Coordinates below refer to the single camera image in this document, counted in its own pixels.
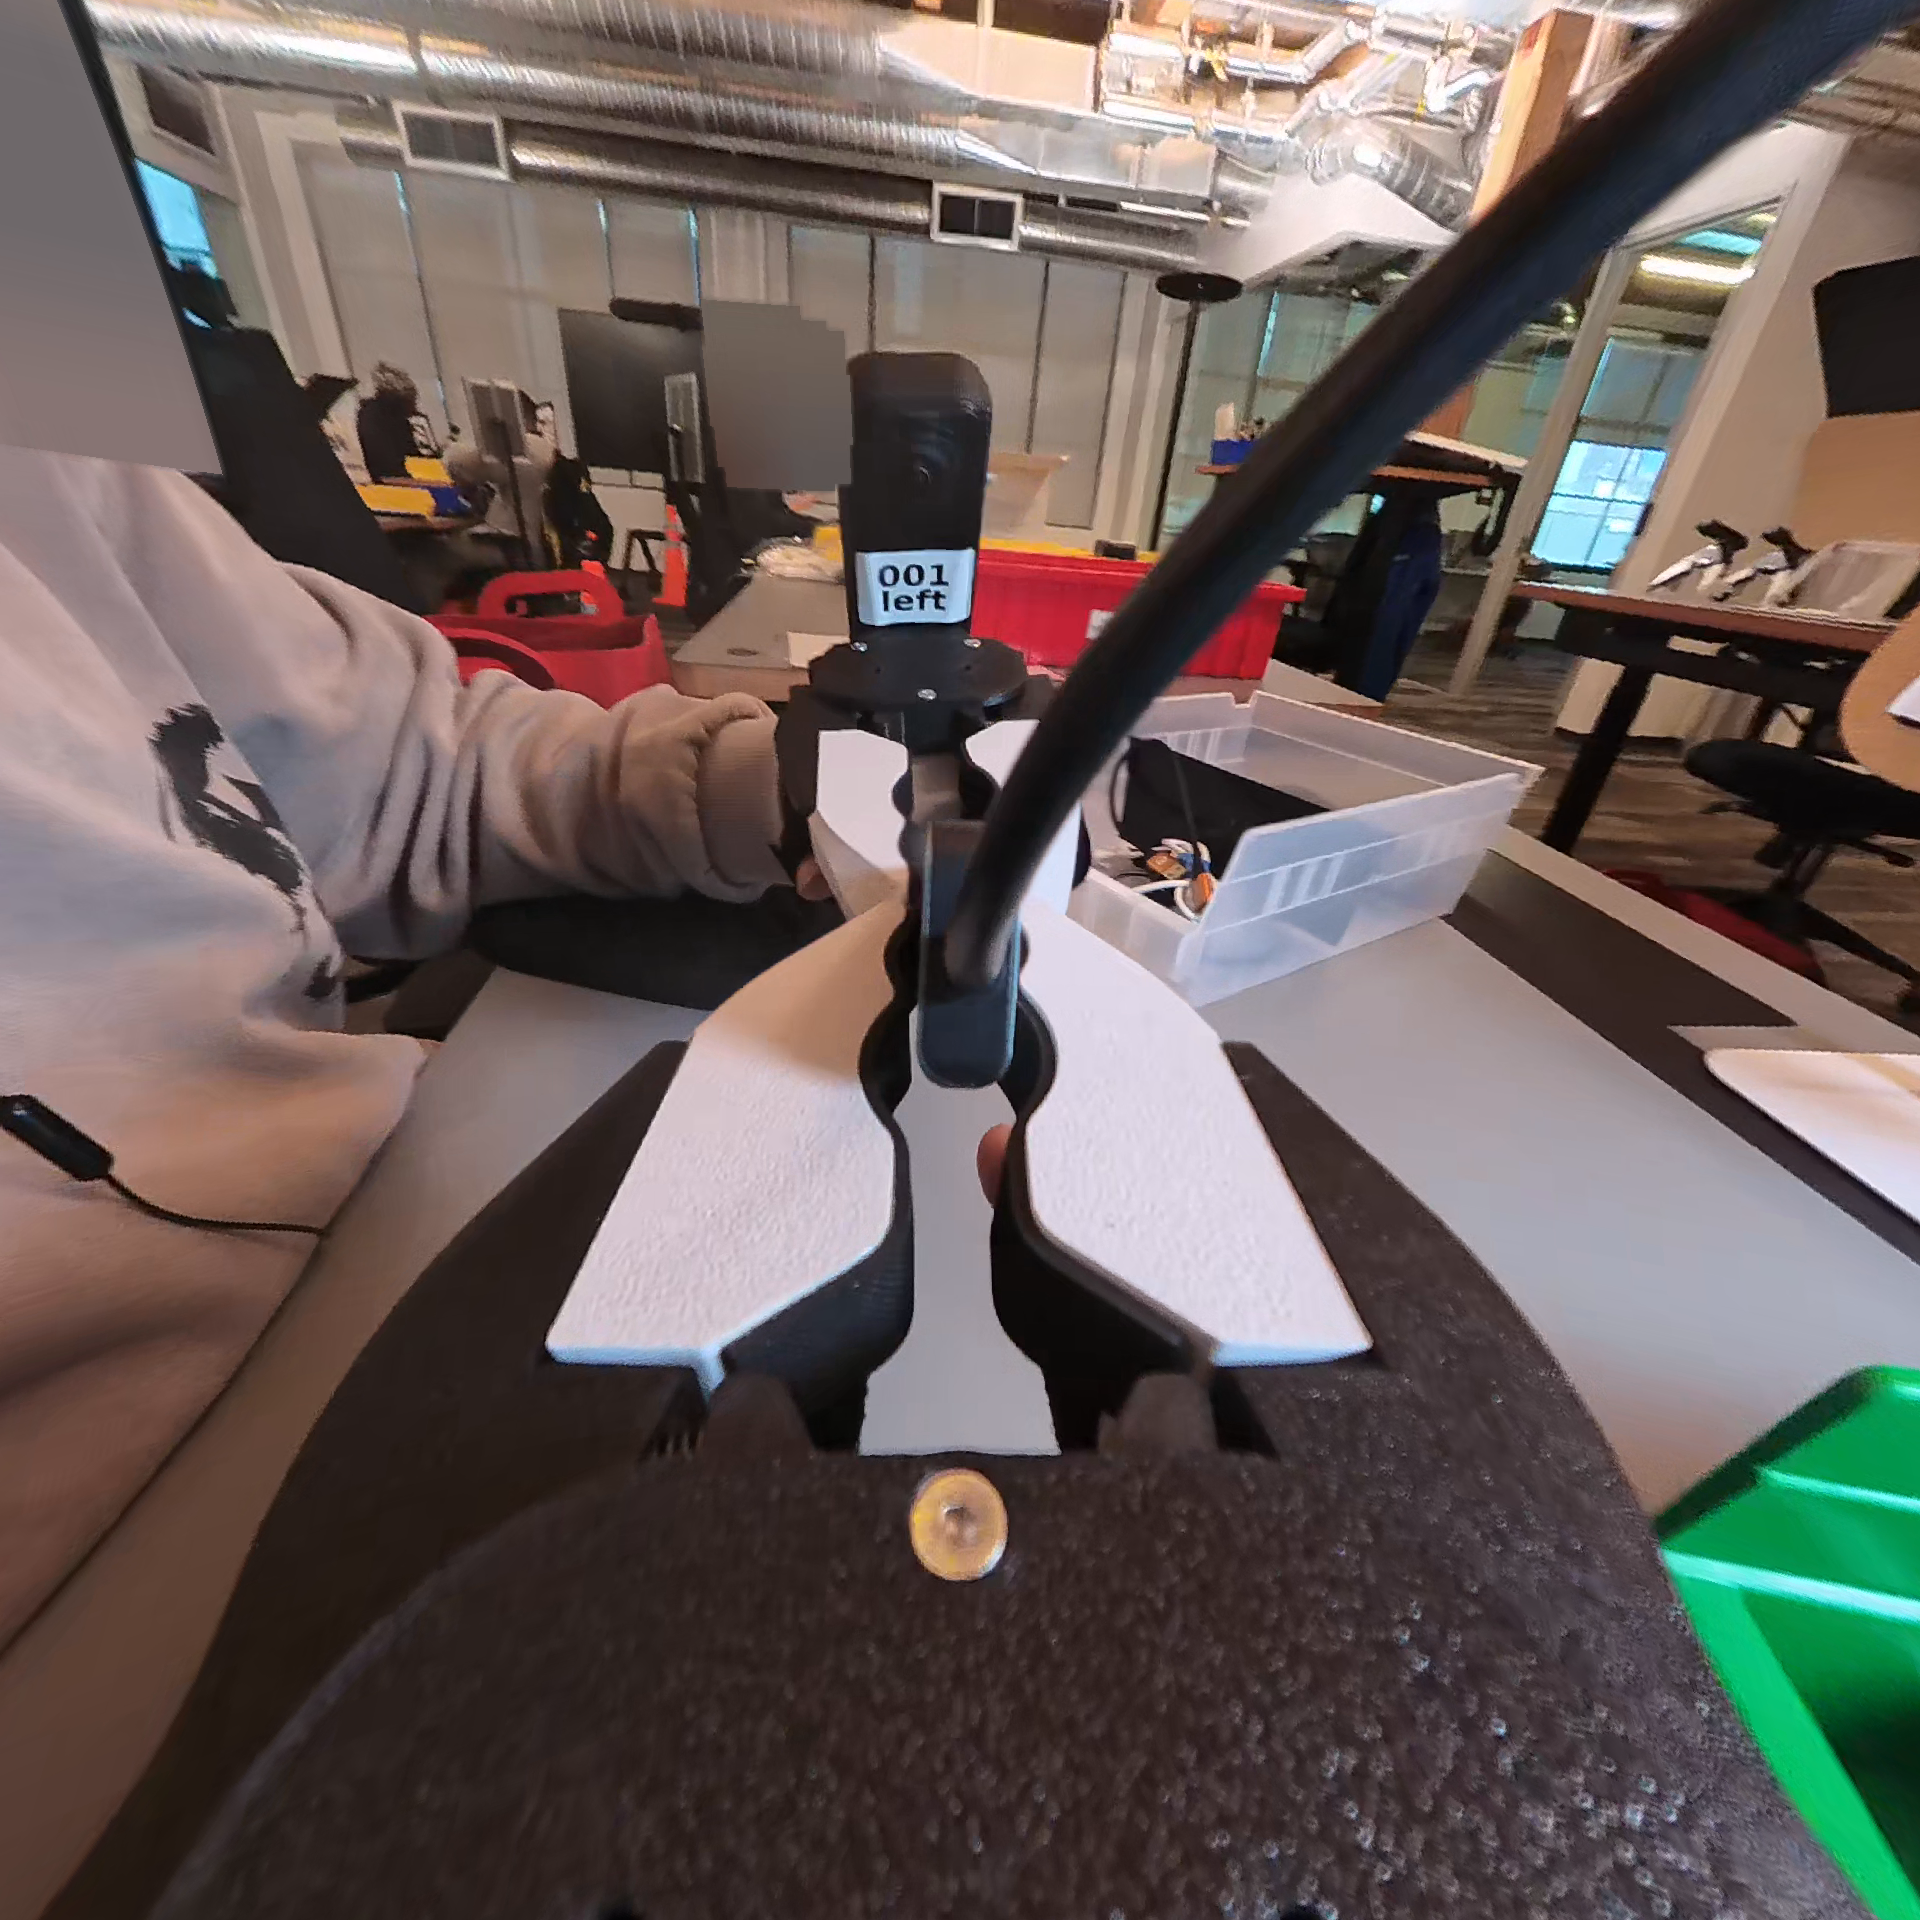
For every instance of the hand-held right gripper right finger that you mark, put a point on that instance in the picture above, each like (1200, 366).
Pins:
(1170, 1184)

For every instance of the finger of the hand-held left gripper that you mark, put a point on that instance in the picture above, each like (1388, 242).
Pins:
(859, 825)
(1003, 750)

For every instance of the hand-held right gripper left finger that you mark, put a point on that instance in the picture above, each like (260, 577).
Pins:
(751, 1171)

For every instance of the clear plastic bin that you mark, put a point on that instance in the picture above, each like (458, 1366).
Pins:
(1350, 871)

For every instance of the person's left forearm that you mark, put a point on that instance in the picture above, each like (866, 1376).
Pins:
(600, 795)

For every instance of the person's left hand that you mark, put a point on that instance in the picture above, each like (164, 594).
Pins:
(990, 1167)

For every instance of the long red plastic bin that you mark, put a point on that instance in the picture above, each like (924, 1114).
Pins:
(1081, 608)

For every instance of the black flat device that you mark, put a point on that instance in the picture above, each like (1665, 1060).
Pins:
(1200, 802)

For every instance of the black standing screen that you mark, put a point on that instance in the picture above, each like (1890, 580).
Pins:
(622, 390)

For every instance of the standing desk with black legs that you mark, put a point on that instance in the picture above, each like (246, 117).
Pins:
(1424, 495)

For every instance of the person's grey sweatshirt torso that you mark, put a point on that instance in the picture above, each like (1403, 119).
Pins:
(164, 931)

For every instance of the white pad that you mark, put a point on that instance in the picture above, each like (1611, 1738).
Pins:
(1838, 1119)

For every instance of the brown desk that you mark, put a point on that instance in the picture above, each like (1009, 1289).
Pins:
(1694, 618)

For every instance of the black office chair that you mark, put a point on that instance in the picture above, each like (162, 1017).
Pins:
(1800, 788)

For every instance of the green plastic bin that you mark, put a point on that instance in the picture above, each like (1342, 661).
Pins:
(1831, 1650)

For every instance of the black wall screen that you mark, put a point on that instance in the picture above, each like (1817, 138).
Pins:
(1872, 338)

